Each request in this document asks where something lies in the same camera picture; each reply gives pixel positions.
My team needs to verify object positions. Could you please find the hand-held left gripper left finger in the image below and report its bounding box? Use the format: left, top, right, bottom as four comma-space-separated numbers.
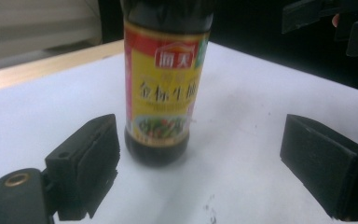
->
44, 113, 121, 222

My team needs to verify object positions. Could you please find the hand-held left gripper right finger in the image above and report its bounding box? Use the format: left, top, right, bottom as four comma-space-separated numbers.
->
279, 113, 358, 222

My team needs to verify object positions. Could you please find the dark soy sauce bottle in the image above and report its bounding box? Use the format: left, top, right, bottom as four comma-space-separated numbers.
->
119, 0, 214, 167

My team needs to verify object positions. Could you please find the white table mat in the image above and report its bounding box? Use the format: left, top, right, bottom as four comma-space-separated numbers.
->
0, 41, 358, 224

